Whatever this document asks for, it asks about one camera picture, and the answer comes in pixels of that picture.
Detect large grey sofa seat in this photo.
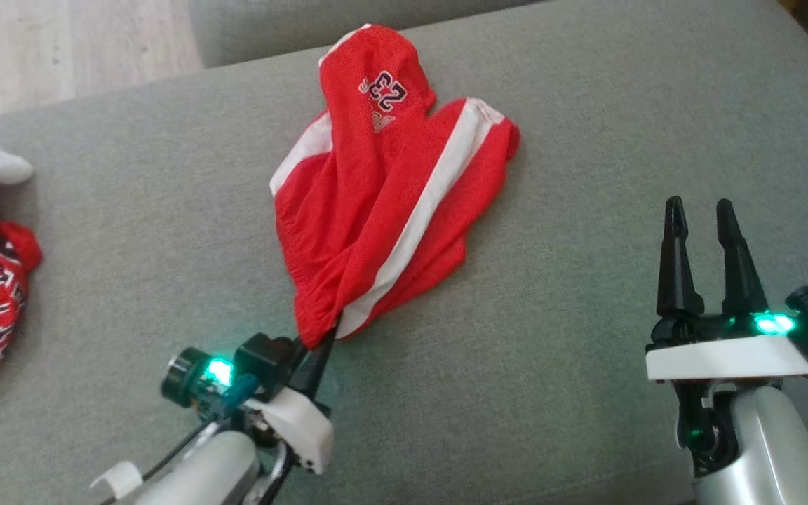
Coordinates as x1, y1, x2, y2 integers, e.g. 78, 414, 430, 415
0, 0, 808, 505

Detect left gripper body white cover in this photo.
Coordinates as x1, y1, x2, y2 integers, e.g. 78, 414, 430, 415
245, 386, 335, 476

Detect red shorts with white stripes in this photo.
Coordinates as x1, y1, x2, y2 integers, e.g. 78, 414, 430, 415
269, 23, 521, 350

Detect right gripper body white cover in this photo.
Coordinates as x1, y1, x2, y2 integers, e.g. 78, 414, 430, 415
645, 313, 808, 479

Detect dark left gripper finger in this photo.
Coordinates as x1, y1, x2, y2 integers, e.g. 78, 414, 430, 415
304, 316, 342, 403
289, 341, 316, 396

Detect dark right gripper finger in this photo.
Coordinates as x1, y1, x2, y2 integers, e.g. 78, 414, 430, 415
656, 196, 706, 318
717, 198, 770, 317

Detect grey sofa cushion with seam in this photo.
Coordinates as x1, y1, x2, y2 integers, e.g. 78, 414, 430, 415
190, 0, 538, 69

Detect white cable clip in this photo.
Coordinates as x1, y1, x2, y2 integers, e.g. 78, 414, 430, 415
90, 459, 143, 500

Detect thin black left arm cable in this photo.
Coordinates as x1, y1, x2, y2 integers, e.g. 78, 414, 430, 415
99, 417, 219, 505

